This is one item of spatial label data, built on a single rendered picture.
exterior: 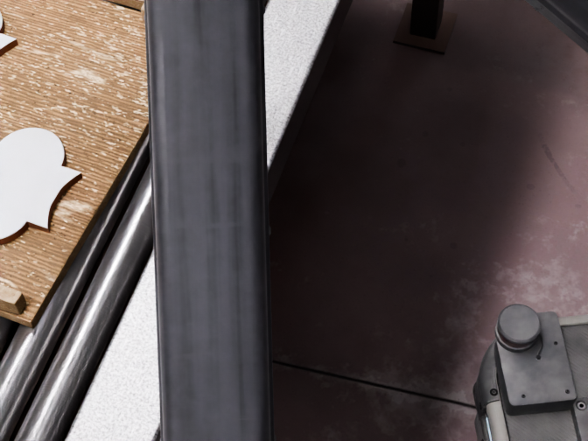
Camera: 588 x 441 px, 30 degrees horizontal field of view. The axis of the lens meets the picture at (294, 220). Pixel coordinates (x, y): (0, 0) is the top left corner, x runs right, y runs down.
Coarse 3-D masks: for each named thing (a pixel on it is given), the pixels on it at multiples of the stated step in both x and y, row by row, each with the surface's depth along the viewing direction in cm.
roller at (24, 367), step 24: (144, 144) 124; (120, 192) 120; (96, 240) 117; (72, 264) 115; (72, 288) 114; (48, 312) 112; (24, 336) 110; (48, 336) 111; (24, 360) 109; (0, 384) 108; (24, 384) 109; (0, 408) 107; (0, 432) 106
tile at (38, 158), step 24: (0, 144) 120; (24, 144) 120; (48, 144) 119; (0, 168) 118; (24, 168) 118; (48, 168) 118; (0, 192) 116; (24, 192) 116; (48, 192) 116; (0, 216) 115; (24, 216) 115; (48, 216) 115; (0, 240) 114
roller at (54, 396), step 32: (128, 224) 117; (128, 256) 115; (96, 288) 113; (128, 288) 115; (96, 320) 111; (64, 352) 110; (96, 352) 111; (64, 384) 108; (32, 416) 106; (64, 416) 107
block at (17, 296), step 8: (0, 288) 109; (8, 288) 109; (0, 296) 108; (8, 296) 108; (16, 296) 108; (0, 304) 109; (8, 304) 109; (16, 304) 108; (24, 304) 110; (16, 312) 110
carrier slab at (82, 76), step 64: (0, 0) 132; (64, 0) 132; (0, 64) 127; (64, 64) 127; (128, 64) 126; (0, 128) 122; (64, 128) 122; (128, 128) 122; (64, 192) 117; (0, 256) 114; (64, 256) 113
